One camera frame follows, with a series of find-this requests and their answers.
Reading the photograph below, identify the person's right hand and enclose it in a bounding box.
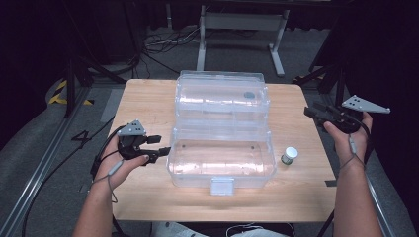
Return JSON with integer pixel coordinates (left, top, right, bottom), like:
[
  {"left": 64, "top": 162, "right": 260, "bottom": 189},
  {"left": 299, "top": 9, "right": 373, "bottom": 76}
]
[{"left": 322, "top": 112, "right": 374, "bottom": 166}]

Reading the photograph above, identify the person's white clothing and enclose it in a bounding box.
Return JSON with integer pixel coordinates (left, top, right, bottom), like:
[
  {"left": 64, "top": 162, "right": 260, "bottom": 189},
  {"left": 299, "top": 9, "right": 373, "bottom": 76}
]
[{"left": 150, "top": 221, "right": 294, "bottom": 237}]

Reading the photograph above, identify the person's left hand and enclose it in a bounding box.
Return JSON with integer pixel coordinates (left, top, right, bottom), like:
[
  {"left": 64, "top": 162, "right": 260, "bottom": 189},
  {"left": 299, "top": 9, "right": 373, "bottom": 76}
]
[{"left": 95, "top": 135, "right": 150, "bottom": 191}]

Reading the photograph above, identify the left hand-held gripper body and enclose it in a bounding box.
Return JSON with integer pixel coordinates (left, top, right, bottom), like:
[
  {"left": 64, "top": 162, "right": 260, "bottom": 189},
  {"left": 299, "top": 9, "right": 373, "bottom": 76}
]
[{"left": 116, "top": 119, "right": 150, "bottom": 160}]

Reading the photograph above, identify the grey metal floor rail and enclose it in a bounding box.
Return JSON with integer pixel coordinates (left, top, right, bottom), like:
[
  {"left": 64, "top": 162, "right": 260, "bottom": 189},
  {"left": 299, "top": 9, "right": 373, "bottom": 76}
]
[
  {"left": 0, "top": 86, "right": 91, "bottom": 237},
  {"left": 365, "top": 173, "right": 398, "bottom": 237}
]

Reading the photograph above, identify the thin white cable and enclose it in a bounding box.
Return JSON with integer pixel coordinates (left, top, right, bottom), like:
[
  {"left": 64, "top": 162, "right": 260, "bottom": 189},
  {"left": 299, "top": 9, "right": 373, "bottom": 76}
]
[{"left": 224, "top": 222, "right": 265, "bottom": 237}]

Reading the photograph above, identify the yellow-black floor tape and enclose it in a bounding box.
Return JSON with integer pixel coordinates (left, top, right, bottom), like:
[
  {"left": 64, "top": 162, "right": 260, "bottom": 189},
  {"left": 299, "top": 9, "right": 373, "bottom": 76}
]
[{"left": 47, "top": 79, "right": 95, "bottom": 107}]

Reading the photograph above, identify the small white-capped bottle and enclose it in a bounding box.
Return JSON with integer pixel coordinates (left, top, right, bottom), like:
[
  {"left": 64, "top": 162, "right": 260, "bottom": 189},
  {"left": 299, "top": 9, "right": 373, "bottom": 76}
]
[{"left": 280, "top": 146, "right": 299, "bottom": 166}]

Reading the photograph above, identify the black metal stand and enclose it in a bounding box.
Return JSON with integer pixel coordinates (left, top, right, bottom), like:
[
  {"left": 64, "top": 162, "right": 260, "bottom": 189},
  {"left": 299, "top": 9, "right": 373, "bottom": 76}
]
[
  {"left": 292, "top": 61, "right": 351, "bottom": 107},
  {"left": 63, "top": 54, "right": 128, "bottom": 119}
]

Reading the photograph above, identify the clear plastic storage box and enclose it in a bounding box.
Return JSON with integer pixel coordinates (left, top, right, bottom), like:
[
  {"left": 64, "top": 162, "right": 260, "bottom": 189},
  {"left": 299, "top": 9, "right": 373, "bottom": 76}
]
[{"left": 166, "top": 69, "right": 279, "bottom": 197}]

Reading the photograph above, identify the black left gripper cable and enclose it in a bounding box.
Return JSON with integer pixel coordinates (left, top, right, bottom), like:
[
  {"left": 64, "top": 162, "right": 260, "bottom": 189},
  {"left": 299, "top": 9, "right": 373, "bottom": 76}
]
[{"left": 21, "top": 125, "right": 127, "bottom": 237}]

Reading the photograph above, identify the bundle of floor cables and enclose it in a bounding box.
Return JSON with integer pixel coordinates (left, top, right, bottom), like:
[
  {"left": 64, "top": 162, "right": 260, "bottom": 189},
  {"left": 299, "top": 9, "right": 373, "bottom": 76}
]
[{"left": 141, "top": 26, "right": 203, "bottom": 75}]

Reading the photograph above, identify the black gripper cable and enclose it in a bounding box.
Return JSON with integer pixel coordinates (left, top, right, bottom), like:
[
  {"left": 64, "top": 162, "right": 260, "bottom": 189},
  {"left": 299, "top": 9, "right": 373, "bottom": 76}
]
[
  {"left": 21, "top": 125, "right": 127, "bottom": 237},
  {"left": 357, "top": 119, "right": 376, "bottom": 164}
]

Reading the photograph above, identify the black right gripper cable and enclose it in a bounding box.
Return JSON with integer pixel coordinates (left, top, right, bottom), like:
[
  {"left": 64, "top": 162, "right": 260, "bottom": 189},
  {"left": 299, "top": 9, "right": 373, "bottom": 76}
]
[{"left": 357, "top": 119, "right": 376, "bottom": 164}]

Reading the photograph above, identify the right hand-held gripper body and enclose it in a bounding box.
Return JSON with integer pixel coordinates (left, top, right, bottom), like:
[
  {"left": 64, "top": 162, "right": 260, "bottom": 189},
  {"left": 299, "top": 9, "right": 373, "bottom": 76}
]
[{"left": 327, "top": 94, "right": 391, "bottom": 134}]

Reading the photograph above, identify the grey wrist strap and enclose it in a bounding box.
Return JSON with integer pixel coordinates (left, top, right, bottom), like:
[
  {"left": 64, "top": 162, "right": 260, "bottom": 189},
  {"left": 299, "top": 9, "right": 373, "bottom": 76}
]
[
  {"left": 339, "top": 133, "right": 368, "bottom": 171},
  {"left": 91, "top": 159, "right": 126, "bottom": 204}
]

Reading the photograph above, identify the grey metal table frame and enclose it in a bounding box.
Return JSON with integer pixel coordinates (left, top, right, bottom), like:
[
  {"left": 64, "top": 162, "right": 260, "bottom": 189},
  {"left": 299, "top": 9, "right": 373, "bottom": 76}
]
[{"left": 196, "top": 4, "right": 292, "bottom": 78}]

